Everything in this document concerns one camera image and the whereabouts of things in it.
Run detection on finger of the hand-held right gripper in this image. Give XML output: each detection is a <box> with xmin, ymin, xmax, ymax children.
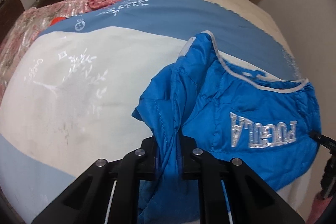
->
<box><xmin>309</xmin><ymin>131</ymin><xmax>336</xmax><ymax>153</ymax></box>

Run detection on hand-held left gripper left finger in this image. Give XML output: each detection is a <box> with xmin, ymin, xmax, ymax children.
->
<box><xmin>31</xmin><ymin>137</ymin><xmax>158</xmax><ymax>224</ymax></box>

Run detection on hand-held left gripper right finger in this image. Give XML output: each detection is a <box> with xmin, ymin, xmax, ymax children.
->
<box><xmin>178</xmin><ymin>132</ymin><xmax>306</xmax><ymax>224</ymax></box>

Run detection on blue puffer jacket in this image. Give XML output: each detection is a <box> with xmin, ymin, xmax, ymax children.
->
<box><xmin>131</xmin><ymin>30</ymin><xmax>323</xmax><ymax>224</ymax></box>

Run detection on blue and white blanket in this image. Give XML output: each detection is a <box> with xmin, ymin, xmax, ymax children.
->
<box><xmin>0</xmin><ymin>0</ymin><xmax>302</xmax><ymax>224</ymax></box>

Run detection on red object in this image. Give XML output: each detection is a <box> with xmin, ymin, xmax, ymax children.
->
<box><xmin>51</xmin><ymin>17</ymin><xmax>69</xmax><ymax>27</ymax></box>

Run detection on pink floral quilt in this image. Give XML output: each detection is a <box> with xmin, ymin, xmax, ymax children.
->
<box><xmin>0</xmin><ymin>0</ymin><xmax>155</xmax><ymax>88</ymax></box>

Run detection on dark wooden headboard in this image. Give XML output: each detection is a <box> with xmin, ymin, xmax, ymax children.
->
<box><xmin>0</xmin><ymin>0</ymin><xmax>26</xmax><ymax>45</ymax></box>

